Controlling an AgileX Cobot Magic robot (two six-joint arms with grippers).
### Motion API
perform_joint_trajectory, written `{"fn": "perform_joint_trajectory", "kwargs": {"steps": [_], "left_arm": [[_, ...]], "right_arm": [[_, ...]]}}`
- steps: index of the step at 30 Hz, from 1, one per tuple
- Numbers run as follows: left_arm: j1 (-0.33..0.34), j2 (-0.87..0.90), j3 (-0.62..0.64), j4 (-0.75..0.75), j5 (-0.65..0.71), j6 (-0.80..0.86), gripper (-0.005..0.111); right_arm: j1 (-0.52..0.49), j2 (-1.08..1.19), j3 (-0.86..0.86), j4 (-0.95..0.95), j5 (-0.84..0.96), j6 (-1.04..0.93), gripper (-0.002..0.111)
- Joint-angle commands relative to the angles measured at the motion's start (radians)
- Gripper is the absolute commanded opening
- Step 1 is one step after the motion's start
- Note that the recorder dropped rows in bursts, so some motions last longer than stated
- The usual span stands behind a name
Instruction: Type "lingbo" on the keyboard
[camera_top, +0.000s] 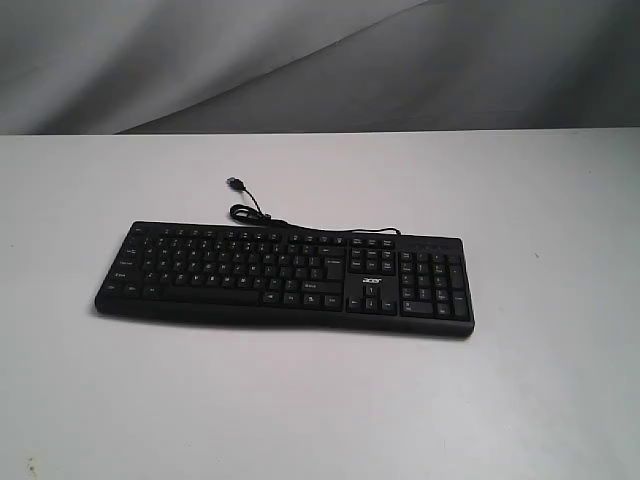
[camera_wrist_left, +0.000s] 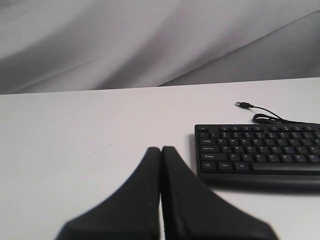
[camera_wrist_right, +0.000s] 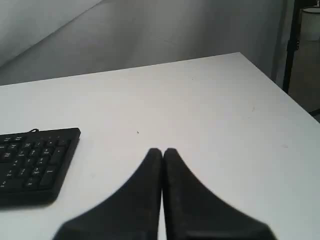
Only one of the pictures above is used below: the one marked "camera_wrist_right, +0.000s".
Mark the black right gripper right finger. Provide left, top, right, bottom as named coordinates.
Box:
left=162, top=148, right=276, bottom=240

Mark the white cylindrical container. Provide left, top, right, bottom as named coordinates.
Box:
left=300, top=7, right=320, bottom=41

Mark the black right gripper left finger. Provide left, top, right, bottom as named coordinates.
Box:
left=54, top=148, right=163, bottom=240

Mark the black computer keyboard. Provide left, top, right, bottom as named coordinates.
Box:
left=0, top=128, right=81, bottom=208

